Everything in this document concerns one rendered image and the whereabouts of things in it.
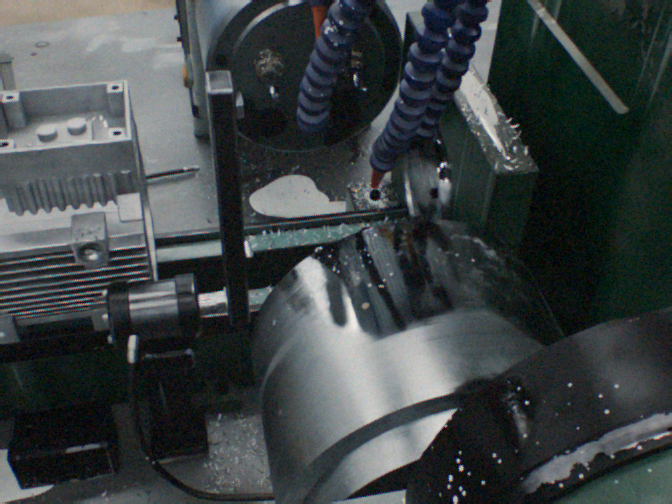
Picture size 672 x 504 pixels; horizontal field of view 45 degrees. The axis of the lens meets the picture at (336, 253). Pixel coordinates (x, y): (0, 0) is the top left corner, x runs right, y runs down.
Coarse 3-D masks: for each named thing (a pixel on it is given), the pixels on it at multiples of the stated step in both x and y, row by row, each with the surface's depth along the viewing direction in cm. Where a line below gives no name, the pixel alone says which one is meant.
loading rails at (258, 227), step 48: (192, 240) 95; (288, 240) 96; (336, 240) 96; (48, 336) 83; (96, 336) 84; (240, 336) 89; (0, 384) 86; (48, 384) 88; (96, 384) 89; (144, 384) 91; (192, 384) 93; (240, 384) 94
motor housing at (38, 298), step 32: (0, 192) 74; (0, 224) 74; (32, 224) 74; (64, 224) 75; (128, 224) 76; (0, 256) 72; (32, 256) 74; (64, 256) 74; (128, 256) 75; (0, 288) 74; (32, 288) 76; (64, 288) 76; (96, 288) 77; (32, 320) 79
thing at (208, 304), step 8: (200, 296) 74; (208, 296) 74; (216, 296) 74; (224, 296) 74; (200, 304) 74; (208, 304) 74; (216, 304) 74; (200, 312) 74; (208, 312) 74; (216, 312) 75
